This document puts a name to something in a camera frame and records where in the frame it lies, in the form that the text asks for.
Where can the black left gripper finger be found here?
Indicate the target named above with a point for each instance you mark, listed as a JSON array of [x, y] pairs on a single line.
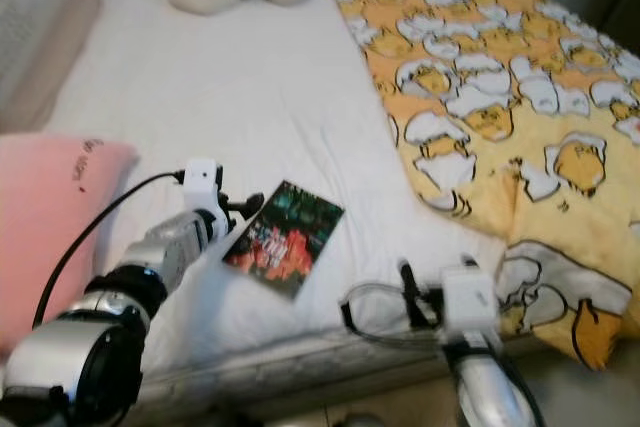
[[251, 204]]

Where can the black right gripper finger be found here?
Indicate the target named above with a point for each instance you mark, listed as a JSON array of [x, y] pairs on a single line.
[[409, 292], [466, 260]]

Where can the dark green red book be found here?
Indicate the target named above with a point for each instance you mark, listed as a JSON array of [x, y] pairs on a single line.
[[285, 242]]

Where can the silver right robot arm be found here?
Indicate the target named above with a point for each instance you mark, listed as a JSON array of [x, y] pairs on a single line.
[[490, 397]]

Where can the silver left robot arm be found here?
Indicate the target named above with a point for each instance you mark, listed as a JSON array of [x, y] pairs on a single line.
[[100, 347]]

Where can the white quilted mattress pad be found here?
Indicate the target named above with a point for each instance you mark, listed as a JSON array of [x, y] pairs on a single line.
[[250, 97]]

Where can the pink pillow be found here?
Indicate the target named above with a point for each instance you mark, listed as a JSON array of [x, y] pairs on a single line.
[[50, 237]]

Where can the yellow cartoon print blanket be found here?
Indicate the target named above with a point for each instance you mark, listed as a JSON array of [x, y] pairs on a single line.
[[490, 47]]

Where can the grey printed headboard cover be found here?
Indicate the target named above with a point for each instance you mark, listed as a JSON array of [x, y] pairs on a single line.
[[25, 27]]

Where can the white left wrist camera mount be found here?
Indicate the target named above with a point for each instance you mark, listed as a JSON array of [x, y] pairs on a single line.
[[203, 177]]

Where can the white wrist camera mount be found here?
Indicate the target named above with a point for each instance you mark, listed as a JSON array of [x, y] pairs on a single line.
[[470, 302], [203, 177]]

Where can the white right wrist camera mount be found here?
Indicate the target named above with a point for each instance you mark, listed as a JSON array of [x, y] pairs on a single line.
[[470, 302]]

